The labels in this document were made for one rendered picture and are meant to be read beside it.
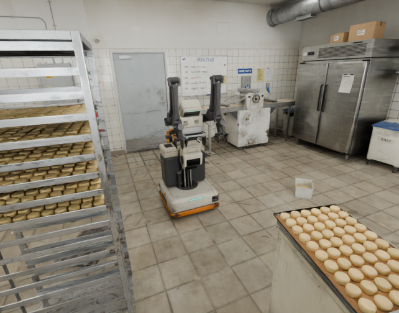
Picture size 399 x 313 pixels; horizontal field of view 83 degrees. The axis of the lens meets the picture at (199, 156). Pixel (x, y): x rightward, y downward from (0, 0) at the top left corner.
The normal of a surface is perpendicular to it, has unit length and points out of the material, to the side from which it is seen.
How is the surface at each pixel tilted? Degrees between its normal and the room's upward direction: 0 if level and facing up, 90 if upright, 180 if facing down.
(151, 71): 90
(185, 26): 90
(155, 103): 90
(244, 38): 90
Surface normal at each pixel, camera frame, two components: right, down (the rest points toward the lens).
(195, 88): 0.38, 0.32
